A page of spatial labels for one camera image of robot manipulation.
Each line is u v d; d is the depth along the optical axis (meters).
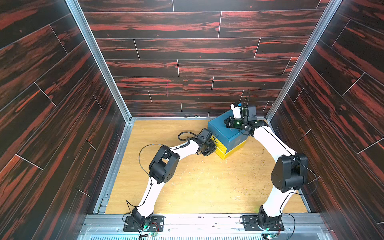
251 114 0.69
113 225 0.74
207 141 0.81
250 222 0.73
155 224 0.72
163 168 0.57
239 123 0.75
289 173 0.48
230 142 0.81
